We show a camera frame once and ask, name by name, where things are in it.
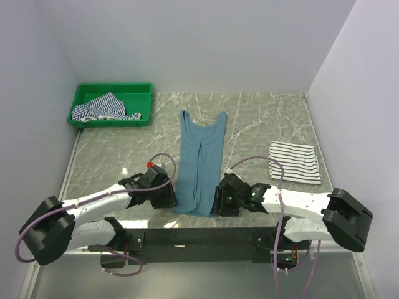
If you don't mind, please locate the teal tank top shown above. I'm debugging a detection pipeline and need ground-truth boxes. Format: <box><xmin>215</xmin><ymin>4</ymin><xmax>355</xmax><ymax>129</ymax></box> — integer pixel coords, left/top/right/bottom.
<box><xmin>173</xmin><ymin>110</ymin><xmax>227</xmax><ymax>217</ymax></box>

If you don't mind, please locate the black white striped tank top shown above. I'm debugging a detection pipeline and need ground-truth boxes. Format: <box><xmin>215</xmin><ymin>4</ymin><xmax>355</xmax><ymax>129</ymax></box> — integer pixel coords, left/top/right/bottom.
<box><xmin>269</xmin><ymin>141</ymin><xmax>322</xmax><ymax>185</ymax></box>

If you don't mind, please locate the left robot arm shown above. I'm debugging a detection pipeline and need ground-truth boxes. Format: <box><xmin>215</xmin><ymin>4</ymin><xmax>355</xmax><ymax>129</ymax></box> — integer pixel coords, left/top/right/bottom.
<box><xmin>17</xmin><ymin>165</ymin><xmax>177</xmax><ymax>265</ymax></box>

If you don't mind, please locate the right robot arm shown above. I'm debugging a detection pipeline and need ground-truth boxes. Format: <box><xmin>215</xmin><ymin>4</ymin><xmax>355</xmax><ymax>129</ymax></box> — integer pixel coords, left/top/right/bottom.
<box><xmin>215</xmin><ymin>173</ymin><xmax>373</xmax><ymax>252</ymax></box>

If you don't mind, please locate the navy white striped tank top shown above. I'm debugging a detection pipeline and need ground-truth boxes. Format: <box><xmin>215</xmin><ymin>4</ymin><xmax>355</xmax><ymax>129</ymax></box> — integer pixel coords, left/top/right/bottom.
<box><xmin>71</xmin><ymin>92</ymin><xmax>142</xmax><ymax>123</ymax></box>

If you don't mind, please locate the black base beam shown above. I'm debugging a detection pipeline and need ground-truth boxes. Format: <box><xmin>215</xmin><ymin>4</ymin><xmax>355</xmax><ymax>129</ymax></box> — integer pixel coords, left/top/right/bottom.
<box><xmin>87</xmin><ymin>225</ymin><xmax>312</xmax><ymax>272</ymax></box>

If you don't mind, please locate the green plastic bin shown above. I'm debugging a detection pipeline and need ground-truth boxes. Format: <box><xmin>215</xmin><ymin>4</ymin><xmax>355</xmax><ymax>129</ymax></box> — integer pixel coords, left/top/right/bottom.
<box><xmin>67</xmin><ymin>82</ymin><xmax>153</xmax><ymax>128</ymax></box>

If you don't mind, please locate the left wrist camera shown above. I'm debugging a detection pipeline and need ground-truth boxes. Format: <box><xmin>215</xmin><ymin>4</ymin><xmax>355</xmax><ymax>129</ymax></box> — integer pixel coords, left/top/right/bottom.
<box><xmin>147</xmin><ymin>161</ymin><xmax>166</xmax><ymax>170</ymax></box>

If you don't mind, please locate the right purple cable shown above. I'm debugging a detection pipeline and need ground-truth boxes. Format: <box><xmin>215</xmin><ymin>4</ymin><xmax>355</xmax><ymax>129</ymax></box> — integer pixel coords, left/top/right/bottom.
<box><xmin>229</xmin><ymin>156</ymin><xmax>324</xmax><ymax>299</ymax></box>

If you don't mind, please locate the purple cable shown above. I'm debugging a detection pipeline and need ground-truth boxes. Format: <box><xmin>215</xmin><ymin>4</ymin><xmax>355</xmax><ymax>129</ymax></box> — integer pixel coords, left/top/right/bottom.
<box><xmin>14</xmin><ymin>152</ymin><xmax>179</xmax><ymax>277</ymax></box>
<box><xmin>229</xmin><ymin>156</ymin><xmax>324</xmax><ymax>299</ymax></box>

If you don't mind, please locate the aluminium rail frame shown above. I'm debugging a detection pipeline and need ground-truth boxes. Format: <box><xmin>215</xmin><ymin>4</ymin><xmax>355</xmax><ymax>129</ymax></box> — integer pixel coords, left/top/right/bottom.
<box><xmin>18</xmin><ymin>124</ymin><xmax>375</xmax><ymax>299</ymax></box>

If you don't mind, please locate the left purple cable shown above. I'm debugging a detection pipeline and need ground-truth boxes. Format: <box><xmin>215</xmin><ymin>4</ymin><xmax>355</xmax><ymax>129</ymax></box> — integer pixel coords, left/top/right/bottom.
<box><xmin>14</xmin><ymin>152</ymin><xmax>179</xmax><ymax>277</ymax></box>

